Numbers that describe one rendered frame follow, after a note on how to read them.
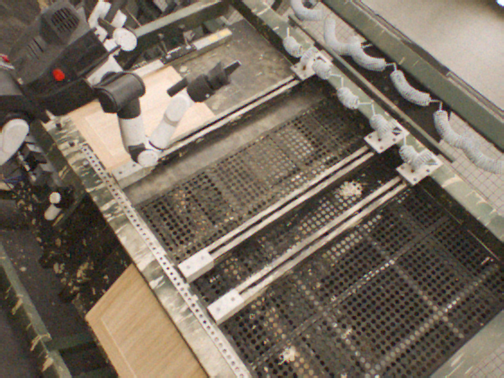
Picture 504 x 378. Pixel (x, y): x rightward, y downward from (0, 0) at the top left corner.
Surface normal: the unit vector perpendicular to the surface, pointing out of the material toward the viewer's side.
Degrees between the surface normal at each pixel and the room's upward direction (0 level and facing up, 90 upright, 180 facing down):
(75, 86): 100
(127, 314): 90
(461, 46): 90
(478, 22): 90
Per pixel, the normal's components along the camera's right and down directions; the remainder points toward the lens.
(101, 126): 0.04, -0.51
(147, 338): -0.47, -0.09
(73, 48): 0.60, 0.70
